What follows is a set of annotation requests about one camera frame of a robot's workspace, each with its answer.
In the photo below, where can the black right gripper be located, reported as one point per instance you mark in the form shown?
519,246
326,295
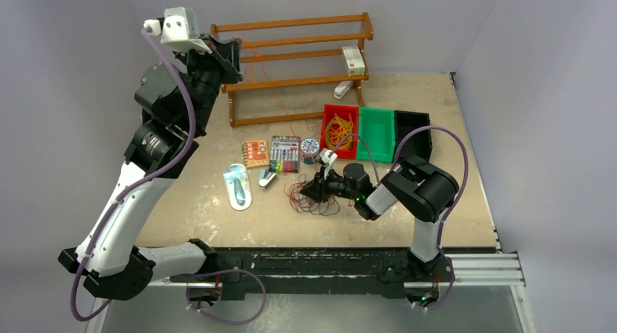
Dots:
319,191

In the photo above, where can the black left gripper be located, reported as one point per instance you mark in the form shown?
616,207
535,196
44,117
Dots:
227,52

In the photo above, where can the red plastic bin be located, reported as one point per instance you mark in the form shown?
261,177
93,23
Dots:
337,122

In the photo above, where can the green plastic bin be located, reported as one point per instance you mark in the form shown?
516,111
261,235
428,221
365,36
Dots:
376,128

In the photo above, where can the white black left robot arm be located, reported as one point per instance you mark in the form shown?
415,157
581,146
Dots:
176,107

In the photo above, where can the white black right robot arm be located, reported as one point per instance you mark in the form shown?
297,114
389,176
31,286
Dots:
426,191

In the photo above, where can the round blue white tub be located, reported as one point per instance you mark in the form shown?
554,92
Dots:
309,150

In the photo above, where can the pack of coloured markers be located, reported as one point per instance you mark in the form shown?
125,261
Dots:
285,156

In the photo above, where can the light blue white stapler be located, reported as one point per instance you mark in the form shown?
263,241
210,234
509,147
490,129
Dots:
266,178

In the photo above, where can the orange spiral notebook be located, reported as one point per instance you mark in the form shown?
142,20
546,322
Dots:
255,153

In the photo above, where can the blue white tape package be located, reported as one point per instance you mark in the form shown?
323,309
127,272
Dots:
237,185

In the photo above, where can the wooden three-tier rack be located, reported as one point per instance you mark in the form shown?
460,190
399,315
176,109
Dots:
298,52

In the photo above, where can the white stapler under rack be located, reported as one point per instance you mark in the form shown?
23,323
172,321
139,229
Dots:
342,88

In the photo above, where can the white red small box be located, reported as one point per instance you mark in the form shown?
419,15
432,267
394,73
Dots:
355,65

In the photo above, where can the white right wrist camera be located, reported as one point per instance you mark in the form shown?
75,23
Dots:
327,159

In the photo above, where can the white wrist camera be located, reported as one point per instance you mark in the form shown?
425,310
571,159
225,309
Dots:
327,159
178,29

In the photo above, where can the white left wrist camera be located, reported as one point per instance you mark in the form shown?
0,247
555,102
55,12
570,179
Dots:
178,29

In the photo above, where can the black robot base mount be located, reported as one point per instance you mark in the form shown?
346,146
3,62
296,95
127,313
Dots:
381,271

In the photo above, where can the aluminium rail frame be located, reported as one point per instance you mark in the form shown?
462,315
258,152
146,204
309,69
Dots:
475,269

